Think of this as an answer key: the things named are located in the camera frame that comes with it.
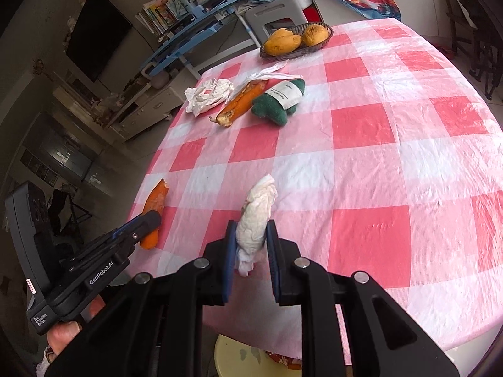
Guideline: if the black flat television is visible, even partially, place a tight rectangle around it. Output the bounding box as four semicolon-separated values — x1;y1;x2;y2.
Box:
65;0;133;83

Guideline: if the grey plastic stool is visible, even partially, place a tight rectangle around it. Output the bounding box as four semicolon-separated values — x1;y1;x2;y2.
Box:
244;0;307;46

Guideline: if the low white drawer cabinet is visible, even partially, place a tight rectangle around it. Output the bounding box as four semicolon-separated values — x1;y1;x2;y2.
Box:
51;74;185;142

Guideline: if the brown-spotted yellow mango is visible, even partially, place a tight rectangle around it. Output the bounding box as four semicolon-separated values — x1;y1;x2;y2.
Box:
302;24;330;47

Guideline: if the crumpled white paper wrapper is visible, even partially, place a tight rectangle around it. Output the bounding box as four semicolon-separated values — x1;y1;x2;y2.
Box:
185;79;235;116

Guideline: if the flat white tissue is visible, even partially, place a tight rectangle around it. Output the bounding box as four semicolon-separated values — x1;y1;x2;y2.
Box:
230;62;305;99

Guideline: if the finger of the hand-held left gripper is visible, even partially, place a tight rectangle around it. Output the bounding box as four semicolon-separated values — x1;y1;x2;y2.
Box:
73;210;162;259

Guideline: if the white storage cart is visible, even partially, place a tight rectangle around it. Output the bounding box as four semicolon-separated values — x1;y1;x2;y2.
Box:
293;0;327;24

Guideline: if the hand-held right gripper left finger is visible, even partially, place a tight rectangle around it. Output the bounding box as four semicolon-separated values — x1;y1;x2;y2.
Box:
44;221;238;377

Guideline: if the orange carrot toy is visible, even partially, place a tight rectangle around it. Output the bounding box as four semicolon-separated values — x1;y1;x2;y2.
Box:
139;178;169;250

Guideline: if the large yellow mango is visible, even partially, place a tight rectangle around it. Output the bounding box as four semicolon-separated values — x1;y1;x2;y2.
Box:
263;28;302;56

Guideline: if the dark wooden chair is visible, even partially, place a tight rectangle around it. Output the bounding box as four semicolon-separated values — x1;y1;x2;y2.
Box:
432;0;472;53

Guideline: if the person's left hand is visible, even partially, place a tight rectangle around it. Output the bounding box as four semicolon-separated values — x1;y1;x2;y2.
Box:
46;298;106;357

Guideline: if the dark woven fruit basket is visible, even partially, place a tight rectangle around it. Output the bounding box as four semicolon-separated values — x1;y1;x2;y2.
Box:
259;22;334;60

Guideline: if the black folding rack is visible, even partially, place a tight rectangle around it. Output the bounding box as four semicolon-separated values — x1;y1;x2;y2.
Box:
47;188;93;244

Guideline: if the white tissue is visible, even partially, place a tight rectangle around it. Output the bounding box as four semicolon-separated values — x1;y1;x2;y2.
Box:
235;173;279;277
230;62;305;99

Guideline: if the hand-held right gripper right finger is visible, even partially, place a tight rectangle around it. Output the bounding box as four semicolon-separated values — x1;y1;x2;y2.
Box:
266;221;460;377

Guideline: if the green plush with white label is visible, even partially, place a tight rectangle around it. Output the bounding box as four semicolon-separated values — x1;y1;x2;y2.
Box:
251;79;306;127

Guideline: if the blue shelf with books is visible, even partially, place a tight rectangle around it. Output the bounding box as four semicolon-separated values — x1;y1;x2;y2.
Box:
141;0;252;79

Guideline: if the row of books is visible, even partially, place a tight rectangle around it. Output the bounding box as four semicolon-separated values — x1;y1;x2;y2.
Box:
135;0;185;34

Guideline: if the black folding chair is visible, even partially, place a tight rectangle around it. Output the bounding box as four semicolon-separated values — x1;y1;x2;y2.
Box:
456;0;503;101

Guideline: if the pale yellow plastic stool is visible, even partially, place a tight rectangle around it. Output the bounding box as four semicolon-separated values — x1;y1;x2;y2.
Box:
214;334;305;377

